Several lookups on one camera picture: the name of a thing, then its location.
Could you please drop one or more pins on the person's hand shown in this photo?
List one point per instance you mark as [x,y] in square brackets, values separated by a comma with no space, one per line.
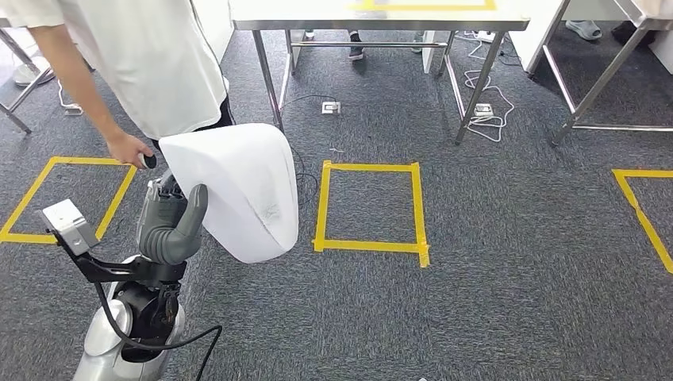
[126,150]

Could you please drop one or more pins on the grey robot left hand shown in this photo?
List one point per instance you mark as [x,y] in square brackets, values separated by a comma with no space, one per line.
[168,236]

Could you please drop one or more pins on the black round remote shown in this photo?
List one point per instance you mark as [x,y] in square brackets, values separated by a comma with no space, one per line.
[150,161]

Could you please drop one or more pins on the white plastic part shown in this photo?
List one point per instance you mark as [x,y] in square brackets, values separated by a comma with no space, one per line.
[236,184]

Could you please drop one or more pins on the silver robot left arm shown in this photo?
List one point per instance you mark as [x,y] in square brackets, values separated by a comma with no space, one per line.
[102,331]

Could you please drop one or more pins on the person's forearm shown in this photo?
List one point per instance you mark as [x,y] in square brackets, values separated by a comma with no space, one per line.
[94,105]

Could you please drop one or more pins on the person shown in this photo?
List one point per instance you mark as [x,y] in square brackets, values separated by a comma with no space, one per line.
[147,63]
[583,30]
[23,78]
[356,50]

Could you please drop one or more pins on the yellow floor tape square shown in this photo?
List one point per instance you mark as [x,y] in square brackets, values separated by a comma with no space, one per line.
[639,210]
[31,197]
[321,210]

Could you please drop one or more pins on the white desk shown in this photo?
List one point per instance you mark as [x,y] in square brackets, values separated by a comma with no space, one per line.
[436,52]
[218,26]
[536,31]

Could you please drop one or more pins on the silver floor socket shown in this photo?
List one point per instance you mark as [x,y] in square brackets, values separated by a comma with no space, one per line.
[482,110]
[331,108]

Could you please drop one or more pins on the white power strip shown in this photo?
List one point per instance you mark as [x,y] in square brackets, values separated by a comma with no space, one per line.
[486,36]

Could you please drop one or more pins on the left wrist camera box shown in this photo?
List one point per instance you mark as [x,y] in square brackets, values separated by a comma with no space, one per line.
[68,226]

